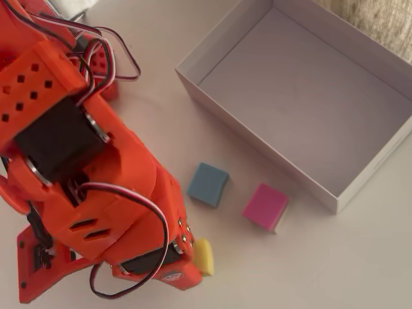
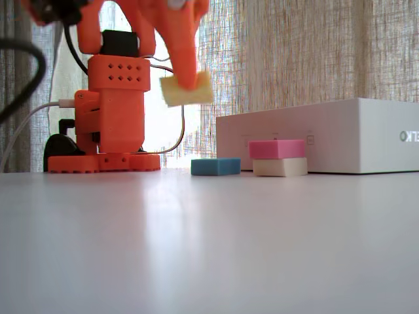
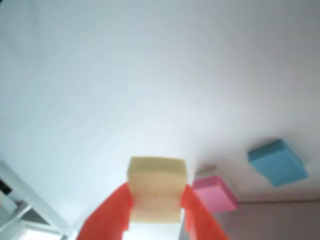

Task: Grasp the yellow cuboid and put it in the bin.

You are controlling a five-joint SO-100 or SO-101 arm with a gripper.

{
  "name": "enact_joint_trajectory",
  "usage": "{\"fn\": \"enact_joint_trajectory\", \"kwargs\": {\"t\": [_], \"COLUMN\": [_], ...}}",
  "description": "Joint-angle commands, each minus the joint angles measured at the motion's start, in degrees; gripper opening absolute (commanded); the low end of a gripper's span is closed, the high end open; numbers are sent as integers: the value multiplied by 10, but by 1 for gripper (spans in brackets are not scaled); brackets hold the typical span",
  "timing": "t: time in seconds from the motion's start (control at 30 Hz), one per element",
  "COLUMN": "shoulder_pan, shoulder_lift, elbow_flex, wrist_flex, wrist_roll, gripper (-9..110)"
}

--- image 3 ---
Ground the orange gripper finger with sticker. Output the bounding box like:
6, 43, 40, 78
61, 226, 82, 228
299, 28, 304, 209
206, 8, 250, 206
77, 181, 133, 240

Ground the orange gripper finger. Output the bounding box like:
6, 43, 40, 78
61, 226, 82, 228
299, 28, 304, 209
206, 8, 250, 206
180, 186, 230, 240

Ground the yellow cuboid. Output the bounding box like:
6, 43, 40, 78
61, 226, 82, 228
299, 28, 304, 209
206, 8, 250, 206
127, 156, 188, 224

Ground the pink cuboid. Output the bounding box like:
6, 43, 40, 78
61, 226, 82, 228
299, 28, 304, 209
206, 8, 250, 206
191, 174, 238, 213

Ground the blue cuboid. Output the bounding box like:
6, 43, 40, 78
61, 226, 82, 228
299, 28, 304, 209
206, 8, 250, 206
247, 138, 309, 188

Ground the white frame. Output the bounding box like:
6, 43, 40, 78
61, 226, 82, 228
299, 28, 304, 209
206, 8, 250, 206
0, 159, 76, 240

